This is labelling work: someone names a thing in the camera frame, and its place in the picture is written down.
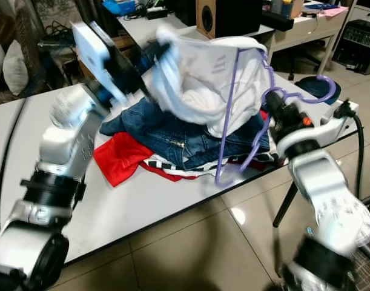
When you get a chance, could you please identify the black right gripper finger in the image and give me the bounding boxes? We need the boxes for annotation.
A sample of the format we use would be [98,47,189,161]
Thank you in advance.
[265,89,288,121]

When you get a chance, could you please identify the purple clothes hanger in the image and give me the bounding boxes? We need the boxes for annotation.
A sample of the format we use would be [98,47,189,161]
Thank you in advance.
[214,47,338,187]

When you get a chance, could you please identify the white shirt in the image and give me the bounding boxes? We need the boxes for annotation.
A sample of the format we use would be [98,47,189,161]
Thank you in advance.
[145,25,276,137]

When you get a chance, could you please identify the blue round stool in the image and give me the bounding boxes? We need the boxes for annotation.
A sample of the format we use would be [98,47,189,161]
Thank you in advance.
[295,75,343,105]

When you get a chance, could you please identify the blue plastic case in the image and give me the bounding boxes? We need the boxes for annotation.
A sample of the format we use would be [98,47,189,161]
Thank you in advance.
[103,0,137,16]

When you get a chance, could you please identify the blue jeans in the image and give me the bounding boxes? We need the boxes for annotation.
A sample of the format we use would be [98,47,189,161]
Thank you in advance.
[100,97,270,172]

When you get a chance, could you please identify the black table leg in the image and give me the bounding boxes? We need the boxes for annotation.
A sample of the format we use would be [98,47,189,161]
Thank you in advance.
[271,182,299,229]

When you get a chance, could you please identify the black bar speaker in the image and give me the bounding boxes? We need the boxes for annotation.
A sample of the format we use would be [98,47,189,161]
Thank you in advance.
[260,11,294,32]

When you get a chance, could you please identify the brown black loudspeaker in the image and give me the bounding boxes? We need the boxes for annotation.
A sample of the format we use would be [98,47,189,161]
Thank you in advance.
[196,0,263,40]

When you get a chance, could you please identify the red cloth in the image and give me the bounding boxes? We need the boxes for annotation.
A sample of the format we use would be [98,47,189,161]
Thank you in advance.
[93,130,194,189]

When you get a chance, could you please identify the black audio equipment rack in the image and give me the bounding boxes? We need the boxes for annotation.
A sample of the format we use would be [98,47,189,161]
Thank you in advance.
[332,19,370,76]

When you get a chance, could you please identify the brown wicker chair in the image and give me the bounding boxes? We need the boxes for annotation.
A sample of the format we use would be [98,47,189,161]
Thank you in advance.
[0,13,49,107]

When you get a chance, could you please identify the pink paper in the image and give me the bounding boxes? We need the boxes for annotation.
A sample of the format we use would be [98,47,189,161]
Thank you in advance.
[306,5,349,18]

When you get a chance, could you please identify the black white checkered cloth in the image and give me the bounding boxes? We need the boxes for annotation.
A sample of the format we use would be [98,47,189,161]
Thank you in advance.
[139,152,279,181]

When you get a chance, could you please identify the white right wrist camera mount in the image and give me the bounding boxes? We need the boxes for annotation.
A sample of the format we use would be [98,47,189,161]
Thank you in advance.
[276,100,360,159]

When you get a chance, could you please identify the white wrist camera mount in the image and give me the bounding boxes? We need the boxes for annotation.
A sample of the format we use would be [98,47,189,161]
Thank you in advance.
[71,21,126,105]
[276,100,360,159]

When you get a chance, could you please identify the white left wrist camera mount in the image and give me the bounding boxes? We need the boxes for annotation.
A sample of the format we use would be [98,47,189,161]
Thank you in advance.
[71,21,126,105]

